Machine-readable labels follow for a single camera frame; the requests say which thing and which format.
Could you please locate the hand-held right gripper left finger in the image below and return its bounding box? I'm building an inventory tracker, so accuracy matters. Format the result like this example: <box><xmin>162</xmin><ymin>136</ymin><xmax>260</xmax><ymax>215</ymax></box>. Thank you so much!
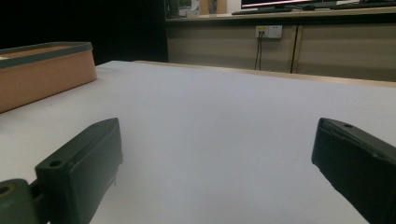
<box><xmin>35</xmin><ymin>117</ymin><xmax>124</xmax><ymax>224</ymax></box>

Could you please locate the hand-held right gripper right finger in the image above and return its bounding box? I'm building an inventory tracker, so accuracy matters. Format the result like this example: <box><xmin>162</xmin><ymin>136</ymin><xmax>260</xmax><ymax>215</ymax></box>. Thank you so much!
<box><xmin>311</xmin><ymin>117</ymin><xmax>396</xmax><ymax>224</ymax></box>

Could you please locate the orange basket with grey rim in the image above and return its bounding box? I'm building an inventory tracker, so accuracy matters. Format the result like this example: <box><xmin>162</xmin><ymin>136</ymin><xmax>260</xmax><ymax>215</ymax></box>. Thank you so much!
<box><xmin>0</xmin><ymin>41</ymin><xmax>98</xmax><ymax>115</ymax></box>

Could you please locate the beige cabinet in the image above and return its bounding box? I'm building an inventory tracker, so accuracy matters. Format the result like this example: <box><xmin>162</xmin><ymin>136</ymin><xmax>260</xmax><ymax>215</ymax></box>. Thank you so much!
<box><xmin>166</xmin><ymin>21</ymin><xmax>396</xmax><ymax>83</ymax></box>

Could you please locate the black curtain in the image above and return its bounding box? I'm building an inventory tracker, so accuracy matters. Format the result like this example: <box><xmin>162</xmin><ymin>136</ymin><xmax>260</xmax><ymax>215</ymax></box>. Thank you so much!
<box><xmin>0</xmin><ymin>0</ymin><xmax>169</xmax><ymax>66</ymax></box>

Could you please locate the wooden counter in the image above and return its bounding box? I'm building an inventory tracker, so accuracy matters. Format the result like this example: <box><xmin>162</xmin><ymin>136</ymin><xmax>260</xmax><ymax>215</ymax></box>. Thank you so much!
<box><xmin>165</xmin><ymin>6</ymin><xmax>396</xmax><ymax>23</ymax></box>

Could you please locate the black keyboard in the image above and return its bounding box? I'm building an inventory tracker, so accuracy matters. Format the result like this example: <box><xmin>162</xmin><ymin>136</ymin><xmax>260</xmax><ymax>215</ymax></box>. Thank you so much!
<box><xmin>232</xmin><ymin>7</ymin><xmax>293</xmax><ymax>16</ymax></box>

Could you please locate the black power cable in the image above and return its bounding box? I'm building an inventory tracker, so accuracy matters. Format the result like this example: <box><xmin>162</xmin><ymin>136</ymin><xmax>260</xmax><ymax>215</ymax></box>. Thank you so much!
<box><xmin>259</xmin><ymin>32</ymin><xmax>264</xmax><ymax>71</ymax></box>
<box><xmin>253</xmin><ymin>32</ymin><xmax>261</xmax><ymax>71</ymax></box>

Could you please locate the white wall outlet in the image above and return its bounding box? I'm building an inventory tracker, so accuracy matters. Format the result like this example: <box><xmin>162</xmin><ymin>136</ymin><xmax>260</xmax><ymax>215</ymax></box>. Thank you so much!
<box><xmin>255</xmin><ymin>25</ymin><xmax>283</xmax><ymax>39</ymax></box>

